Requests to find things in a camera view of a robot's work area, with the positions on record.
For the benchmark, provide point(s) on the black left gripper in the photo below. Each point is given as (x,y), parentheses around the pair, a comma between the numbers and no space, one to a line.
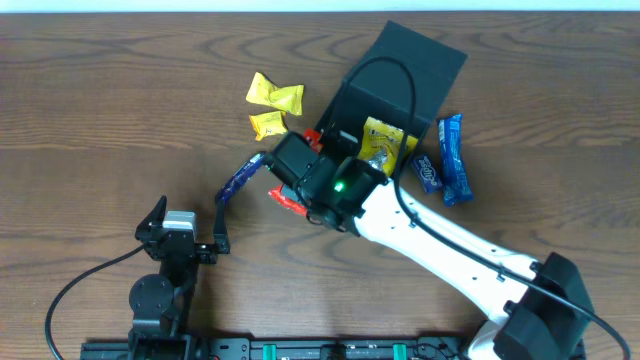
(205,248)

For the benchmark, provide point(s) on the large yellow candy wrapper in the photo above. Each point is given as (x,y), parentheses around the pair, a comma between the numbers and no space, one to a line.
(263,92)

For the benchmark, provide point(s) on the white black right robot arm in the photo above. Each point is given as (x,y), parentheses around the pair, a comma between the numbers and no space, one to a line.
(532,308)

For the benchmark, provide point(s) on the yellow seed snack bag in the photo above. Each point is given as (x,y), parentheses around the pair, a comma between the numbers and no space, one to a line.
(380,145)

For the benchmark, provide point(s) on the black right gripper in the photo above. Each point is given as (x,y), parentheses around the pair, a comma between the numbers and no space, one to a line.
(308,206)

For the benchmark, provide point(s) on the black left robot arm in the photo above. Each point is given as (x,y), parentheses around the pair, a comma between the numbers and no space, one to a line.
(161,302)

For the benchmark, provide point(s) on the red Hacks candy bag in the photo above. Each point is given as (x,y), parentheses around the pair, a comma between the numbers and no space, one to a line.
(284,195)

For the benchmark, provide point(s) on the dark blue snack bar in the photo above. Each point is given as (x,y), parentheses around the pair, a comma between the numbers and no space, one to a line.
(240,177)

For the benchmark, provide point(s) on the small yellow candy wrapper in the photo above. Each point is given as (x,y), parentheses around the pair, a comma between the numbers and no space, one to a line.
(268,124)

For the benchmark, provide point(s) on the blue Eclipse gum pack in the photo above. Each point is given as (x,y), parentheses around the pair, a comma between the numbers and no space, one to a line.
(426,173)

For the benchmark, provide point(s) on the black aluminium mounting rail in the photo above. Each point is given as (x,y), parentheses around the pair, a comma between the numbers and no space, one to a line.
(280,349)

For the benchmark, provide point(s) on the blue wafer bar packet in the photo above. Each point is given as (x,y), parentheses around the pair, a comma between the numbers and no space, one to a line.
(454,175)

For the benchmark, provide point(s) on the dark green open box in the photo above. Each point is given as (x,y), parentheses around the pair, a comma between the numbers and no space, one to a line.
(400,67)

